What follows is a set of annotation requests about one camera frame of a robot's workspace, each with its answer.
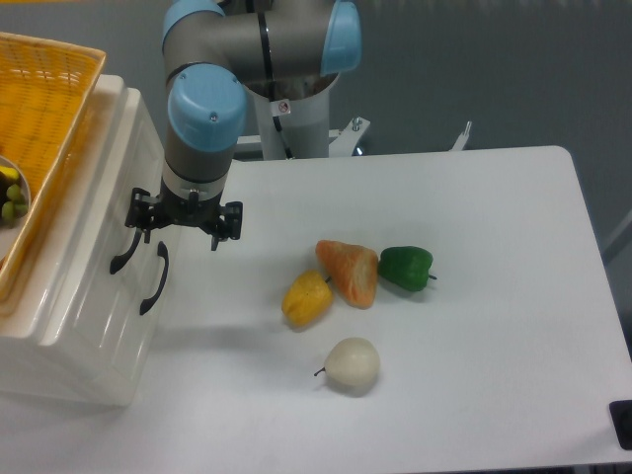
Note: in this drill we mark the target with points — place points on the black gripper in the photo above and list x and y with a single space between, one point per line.
188 204

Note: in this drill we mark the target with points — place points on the black top drawer handle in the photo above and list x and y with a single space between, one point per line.
118 262

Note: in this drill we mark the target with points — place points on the black drawer handle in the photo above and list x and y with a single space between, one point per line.
160 280
118 262

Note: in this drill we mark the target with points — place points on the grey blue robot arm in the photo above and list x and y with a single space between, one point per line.
288 54

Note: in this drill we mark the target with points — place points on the white drawer cabinet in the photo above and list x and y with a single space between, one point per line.
77 371

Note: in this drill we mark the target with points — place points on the yellow bell pepper toy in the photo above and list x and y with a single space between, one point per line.
308 298

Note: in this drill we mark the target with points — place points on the green grapes bunch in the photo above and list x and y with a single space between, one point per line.
13 204

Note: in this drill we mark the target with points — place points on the yellow banana toy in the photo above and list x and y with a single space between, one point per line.
10 174

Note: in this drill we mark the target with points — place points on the yellow woven basket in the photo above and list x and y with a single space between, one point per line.
45 87

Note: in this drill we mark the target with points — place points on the white pear toy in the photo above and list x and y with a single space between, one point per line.
351 367

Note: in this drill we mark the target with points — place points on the green bell pepper toy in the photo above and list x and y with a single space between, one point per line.
406 266

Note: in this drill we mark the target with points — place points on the black corner object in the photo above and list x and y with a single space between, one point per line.
621 416

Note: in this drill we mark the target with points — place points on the black bottom drawer handle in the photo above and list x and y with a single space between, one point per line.
160 280

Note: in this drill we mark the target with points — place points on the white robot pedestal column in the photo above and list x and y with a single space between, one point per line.
293 116

